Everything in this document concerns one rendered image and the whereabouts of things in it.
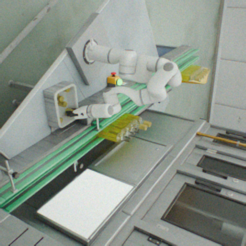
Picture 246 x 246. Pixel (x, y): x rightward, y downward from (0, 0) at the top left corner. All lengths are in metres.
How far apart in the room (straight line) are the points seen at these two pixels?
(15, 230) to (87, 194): 0.66
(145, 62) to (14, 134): 0.79
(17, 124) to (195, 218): 1.01
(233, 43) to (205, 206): 6.21
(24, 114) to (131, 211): 0.74
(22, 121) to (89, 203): 0.55
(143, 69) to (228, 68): 6.15
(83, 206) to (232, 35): 6.47
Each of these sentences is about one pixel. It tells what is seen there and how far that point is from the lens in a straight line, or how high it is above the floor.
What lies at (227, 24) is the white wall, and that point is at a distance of 7.50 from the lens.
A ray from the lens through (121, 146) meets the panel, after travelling 1.93.
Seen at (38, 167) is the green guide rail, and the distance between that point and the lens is 1.55.
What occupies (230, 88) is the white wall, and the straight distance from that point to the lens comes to 7.84.
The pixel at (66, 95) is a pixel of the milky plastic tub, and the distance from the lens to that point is 1.78.
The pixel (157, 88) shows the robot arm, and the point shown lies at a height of 1.34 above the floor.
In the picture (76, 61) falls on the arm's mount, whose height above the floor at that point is 0.78.
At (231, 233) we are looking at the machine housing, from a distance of 1.51.
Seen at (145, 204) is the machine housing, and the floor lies 1.41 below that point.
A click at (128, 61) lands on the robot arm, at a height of 1.09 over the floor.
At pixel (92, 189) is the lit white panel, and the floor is 1.13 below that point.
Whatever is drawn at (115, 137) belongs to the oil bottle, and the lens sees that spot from 1.78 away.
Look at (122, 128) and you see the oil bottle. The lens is 1.81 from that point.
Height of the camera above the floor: 1.93
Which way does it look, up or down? 29 degrees down
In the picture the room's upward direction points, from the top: 106 degrees clockwise
